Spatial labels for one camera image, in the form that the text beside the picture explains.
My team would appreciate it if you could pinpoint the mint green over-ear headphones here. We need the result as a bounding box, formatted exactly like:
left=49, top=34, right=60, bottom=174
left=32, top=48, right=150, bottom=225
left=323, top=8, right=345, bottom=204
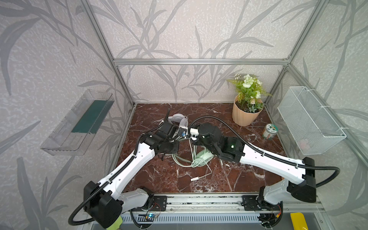
left=172, top=148, right=214, bottom=168

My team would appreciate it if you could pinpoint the white over-ear headphones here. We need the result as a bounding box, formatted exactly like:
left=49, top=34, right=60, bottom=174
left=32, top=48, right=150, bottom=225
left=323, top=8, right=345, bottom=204
left=168, top=114, right=189, bottom=128

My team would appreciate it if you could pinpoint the mint green headphone cable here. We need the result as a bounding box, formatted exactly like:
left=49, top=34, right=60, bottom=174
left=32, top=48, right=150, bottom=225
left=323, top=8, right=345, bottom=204
left=183, top=137, right=213, bottom=182

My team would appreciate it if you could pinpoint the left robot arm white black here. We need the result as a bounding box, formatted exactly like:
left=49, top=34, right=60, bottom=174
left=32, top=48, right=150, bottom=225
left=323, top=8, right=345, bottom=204
left=68, top=115, right=179, bottom=230

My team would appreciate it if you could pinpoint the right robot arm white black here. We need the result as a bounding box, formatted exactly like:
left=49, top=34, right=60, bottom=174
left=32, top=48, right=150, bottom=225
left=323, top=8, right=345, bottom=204
left=187, top=117, right=340, bottom=205

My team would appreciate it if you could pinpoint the potted plant beige pot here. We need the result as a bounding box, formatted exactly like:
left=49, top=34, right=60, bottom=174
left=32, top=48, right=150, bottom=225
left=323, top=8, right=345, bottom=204
left=227, top=74, right=272, bottom=127

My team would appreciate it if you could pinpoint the small green white tin can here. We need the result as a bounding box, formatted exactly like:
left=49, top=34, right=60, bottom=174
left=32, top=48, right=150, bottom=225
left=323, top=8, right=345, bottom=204
left=262, top=124, right=278, bottom=140

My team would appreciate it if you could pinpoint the light green object front left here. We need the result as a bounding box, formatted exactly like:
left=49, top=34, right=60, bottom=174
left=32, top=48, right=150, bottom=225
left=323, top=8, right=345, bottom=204
left=106, top=216, right=123, bottom=230

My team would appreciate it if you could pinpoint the yellow object at front edge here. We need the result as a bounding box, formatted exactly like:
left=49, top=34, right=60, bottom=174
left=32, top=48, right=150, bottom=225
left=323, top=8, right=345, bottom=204
left=290, top=212, right=309, bottom=230

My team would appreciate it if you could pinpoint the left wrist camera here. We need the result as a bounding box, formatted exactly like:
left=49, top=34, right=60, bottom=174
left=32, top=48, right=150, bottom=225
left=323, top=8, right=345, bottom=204
left=157, top=121, right=179, bottom=140

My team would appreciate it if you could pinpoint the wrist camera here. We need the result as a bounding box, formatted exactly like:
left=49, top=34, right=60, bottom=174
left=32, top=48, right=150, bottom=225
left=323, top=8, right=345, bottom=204
left=177, top=126, right=199, bottom=140
left=157, top=121, right=179, bottom=140

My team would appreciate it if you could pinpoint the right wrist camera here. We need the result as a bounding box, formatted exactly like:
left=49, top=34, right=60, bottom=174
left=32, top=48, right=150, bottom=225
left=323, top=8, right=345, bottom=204
left=177, top=126, right=199, bottom=140

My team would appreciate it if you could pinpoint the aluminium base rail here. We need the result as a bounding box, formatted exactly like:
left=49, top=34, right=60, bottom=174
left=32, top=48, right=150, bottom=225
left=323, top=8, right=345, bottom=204
left=120, top=193, right=324, bottom=225

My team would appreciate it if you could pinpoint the clear plastic wall shelf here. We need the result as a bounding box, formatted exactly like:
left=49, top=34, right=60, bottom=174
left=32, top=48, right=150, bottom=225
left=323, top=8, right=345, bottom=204
left=40, top=90, right=115, bottom=156

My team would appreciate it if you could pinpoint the white wire mesh basket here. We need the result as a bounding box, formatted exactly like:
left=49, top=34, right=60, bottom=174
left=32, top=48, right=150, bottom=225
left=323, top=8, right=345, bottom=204
left=278, top=86, right=347, bottom=155

